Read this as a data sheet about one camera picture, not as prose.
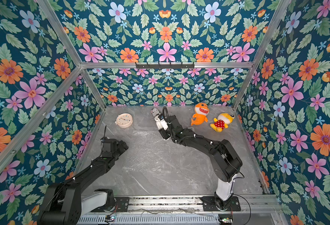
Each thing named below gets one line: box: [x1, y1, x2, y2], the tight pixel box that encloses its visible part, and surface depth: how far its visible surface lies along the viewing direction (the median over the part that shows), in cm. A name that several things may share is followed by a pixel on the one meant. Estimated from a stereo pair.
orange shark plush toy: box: [190, 102, 210, 126], surface depth 110 cm
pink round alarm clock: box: [114, 112, 134, 128], surface depth 110 cm
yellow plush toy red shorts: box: [210, 112, 235, 133], surface depth 104 cm
